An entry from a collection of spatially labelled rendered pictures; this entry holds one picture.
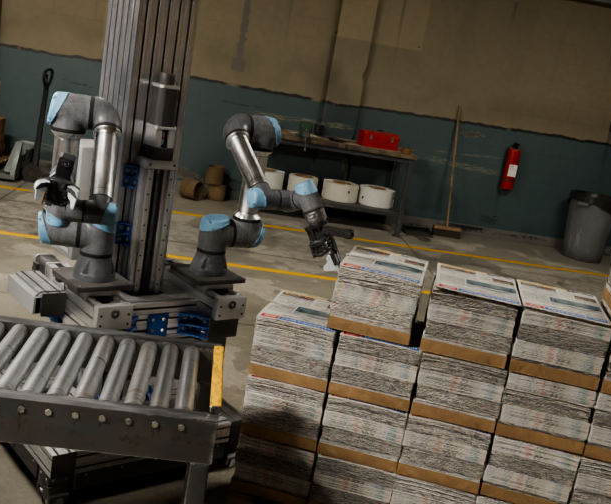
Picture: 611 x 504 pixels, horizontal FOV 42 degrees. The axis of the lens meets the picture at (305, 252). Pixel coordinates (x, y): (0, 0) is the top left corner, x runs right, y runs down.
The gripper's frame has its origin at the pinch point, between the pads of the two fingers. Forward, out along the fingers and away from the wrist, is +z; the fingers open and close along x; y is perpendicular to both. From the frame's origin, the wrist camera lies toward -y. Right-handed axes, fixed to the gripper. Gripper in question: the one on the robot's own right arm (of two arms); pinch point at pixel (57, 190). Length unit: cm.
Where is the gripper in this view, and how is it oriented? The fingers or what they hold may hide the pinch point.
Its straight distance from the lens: 237.4
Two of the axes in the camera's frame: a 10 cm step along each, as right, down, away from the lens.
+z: 2.2, 2.7, -9.4
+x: -9.3, -2.3, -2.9
